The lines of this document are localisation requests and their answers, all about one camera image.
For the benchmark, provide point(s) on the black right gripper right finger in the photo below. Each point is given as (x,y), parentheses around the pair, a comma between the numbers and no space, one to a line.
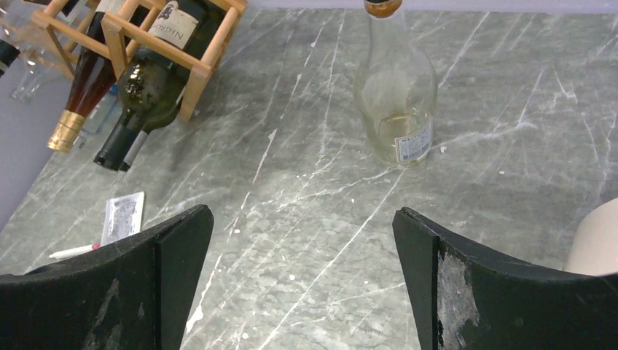
(465,295)

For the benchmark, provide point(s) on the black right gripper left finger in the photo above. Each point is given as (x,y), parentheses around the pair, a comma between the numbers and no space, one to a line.
(134,293)

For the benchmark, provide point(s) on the dark green wine bottle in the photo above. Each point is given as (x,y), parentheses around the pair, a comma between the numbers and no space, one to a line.
(150,86)

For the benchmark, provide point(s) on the clear round glass bottle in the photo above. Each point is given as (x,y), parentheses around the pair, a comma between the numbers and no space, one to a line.
(395,88)

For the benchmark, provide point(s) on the blue labelled clear bottle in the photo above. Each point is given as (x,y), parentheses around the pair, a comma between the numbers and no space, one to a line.
(100,115)

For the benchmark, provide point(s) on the red wine bottle gold cap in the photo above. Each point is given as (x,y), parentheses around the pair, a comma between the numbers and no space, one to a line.
(93,77)

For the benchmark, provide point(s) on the wooden wine rack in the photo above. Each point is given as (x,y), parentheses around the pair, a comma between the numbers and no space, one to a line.
(127,30)

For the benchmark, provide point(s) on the clear plastic blister package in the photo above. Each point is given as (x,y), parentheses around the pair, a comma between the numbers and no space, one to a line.
(123,217)

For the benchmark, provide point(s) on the white pink marker pen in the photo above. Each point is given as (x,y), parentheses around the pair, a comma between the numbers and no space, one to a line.
(73,252)

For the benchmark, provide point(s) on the cream orange cylindrical drawer box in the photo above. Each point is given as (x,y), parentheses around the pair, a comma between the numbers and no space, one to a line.
(594,249)

